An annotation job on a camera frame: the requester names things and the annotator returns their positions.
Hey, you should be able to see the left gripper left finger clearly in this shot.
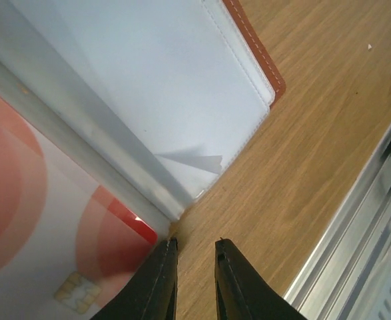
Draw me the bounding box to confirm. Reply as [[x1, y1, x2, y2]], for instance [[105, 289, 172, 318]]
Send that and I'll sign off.
[[92, 237, 178, 319]]

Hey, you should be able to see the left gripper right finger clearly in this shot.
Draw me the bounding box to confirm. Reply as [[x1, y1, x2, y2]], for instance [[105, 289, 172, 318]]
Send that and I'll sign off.
[[214, 239, 304, 320]]

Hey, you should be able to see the brown leather card holder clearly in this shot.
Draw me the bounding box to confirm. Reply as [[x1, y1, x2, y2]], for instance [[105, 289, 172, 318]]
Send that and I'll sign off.
[[0, 0, 288, 320]]

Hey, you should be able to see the aluminium rail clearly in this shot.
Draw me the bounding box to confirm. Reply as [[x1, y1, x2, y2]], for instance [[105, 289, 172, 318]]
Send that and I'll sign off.
[[284, 125, 391, 319]]

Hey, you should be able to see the grey slotted cable duct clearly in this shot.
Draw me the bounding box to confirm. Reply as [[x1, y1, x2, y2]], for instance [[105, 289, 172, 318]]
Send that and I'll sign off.
[[353, 267, 391, 319]]

